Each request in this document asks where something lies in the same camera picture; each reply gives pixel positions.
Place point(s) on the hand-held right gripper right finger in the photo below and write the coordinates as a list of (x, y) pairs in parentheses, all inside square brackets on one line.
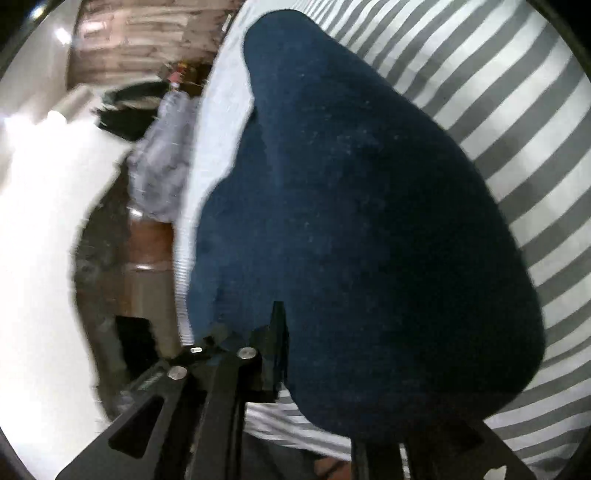
[(443, 457)]

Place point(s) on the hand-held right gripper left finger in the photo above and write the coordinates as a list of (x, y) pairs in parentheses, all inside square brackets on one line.
[(221, 383)]

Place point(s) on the dark blue denim pants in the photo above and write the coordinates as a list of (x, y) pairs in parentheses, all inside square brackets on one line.
[(369, 230)]

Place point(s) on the dark carved wooden headboard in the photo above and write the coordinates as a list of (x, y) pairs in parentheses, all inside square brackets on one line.
[(134, 286)]

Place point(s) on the grey folded quilt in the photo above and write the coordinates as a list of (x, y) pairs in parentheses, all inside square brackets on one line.
[(161, 157)]

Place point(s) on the black hanging clothing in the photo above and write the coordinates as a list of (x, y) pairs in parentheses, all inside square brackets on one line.
[(129, 110)]

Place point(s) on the beige patterned curtain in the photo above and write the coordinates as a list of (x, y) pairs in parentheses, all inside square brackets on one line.
[(147, 41)]

